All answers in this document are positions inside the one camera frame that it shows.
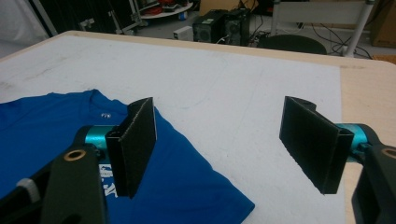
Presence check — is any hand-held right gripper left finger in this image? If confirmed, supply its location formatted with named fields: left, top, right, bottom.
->
left=83, top=96, right=158, bottom=200

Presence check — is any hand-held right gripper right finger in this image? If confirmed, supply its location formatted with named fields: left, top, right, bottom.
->
left=278, top=95, right=371, bottom=195

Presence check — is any blue t-shirt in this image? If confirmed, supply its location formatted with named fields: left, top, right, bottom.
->
left=0, top=89, right=256, bottom=224

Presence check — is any white felt mat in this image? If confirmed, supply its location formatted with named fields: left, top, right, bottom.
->
left=0, top=35, right=347, bottom=224

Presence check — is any black round stool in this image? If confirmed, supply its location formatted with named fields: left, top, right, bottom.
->
left=258, top=34, right=328, bottom=56

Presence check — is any white power supply box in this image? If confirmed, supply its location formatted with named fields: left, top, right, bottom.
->
left=173, top=25, right=194, bottom=42

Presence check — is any white desk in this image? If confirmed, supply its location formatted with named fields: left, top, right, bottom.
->
left=270, top=0, right=376, bottom=58

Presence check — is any black computer tower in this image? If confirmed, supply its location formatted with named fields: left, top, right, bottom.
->
left=223, top=8, right=251, bottom=47
left=191, top=9, right=230, bottom=43

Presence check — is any large cardboard box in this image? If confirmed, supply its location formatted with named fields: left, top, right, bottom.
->
left=369, top=0, right=396, bottom=49

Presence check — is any round white table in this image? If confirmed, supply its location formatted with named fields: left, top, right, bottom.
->
left=139, top=0, right=194, bottom=21

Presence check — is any small cardboard box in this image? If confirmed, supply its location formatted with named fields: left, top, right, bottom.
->
left=199, top=0, right=260, bottom=17

